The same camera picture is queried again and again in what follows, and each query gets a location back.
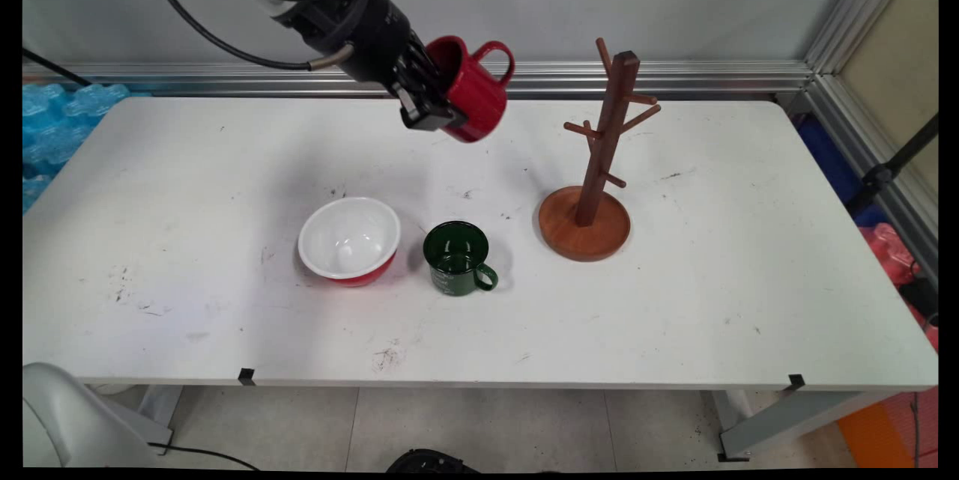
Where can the grey robot base cover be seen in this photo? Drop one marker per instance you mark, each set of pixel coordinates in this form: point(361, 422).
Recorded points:
point(67, 420)

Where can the blue plastic bag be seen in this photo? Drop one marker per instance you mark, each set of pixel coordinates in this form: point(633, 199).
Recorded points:
point(824, 154)

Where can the short aluminium frame rail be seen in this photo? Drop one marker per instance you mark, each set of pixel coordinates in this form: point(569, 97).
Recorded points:
point(891, 180)

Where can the red ceramic mug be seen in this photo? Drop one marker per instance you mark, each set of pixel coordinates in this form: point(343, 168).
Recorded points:
point(479, 98)

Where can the red plastic bag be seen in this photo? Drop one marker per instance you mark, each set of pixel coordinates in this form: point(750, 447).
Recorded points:
point(888, 248)

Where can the brown wooden mug tree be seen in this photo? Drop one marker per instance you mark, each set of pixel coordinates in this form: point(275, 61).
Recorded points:
point(584, 233)

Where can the wide grey table leg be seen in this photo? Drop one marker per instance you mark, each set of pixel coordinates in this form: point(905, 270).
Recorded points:
point(787, 420)

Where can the black round floor object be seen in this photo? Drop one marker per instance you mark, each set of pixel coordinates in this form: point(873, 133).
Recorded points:
point(431, 461)

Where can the aluminium frame post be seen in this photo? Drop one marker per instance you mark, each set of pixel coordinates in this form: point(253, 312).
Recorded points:
point(854, 8)

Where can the slim grey table leg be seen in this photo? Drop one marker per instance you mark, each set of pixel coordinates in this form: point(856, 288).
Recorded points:
point(159, 405)

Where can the blue bubble wrap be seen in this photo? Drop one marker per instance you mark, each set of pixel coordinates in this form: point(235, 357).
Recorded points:
point(52, 128)

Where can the red bowl white inside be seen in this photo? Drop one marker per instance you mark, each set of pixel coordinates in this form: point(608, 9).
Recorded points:
point(348, 240)

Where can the black tape marker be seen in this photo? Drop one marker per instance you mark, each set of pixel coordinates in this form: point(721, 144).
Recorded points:
point(246, 376)
point(796, 382)

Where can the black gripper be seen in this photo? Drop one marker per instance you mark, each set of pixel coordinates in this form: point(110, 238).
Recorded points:
point(359, 31)

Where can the orange sheet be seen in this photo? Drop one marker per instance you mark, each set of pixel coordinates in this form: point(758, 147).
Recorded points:
point(869, 435)

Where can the dark green enamel mug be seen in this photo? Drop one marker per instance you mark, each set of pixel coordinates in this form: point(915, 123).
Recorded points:
point(453, 278)

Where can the black tripod leg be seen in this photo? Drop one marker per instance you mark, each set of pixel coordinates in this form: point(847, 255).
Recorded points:
point(880, 174)

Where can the long aluminium frame rail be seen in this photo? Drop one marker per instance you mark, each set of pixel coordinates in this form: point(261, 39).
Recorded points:
point(712, 79)

